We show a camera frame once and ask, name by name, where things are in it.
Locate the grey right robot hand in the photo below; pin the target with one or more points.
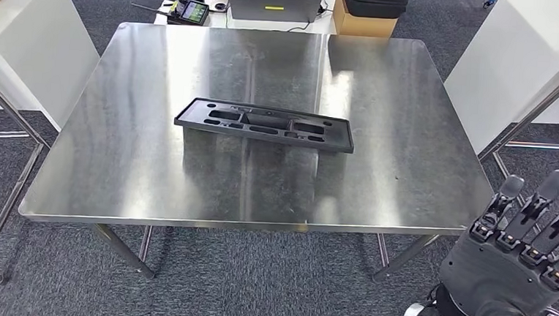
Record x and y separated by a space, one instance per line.
491 276

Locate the black license plate bracket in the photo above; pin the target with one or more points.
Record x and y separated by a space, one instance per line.
262 124

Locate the stainless steel workbench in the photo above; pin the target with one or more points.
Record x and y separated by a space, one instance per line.
138 167

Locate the white cabinet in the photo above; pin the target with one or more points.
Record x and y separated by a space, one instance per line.
509 59
38 50

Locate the cardboard box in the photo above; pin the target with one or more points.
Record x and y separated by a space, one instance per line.
360 26

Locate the black carrying case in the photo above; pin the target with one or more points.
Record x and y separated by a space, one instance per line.
374 1

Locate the grey laptop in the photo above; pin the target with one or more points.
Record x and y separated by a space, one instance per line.
274 1

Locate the white round device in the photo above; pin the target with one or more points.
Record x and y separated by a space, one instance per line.
216 0

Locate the black remote controller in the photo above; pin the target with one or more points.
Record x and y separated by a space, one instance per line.
189 11

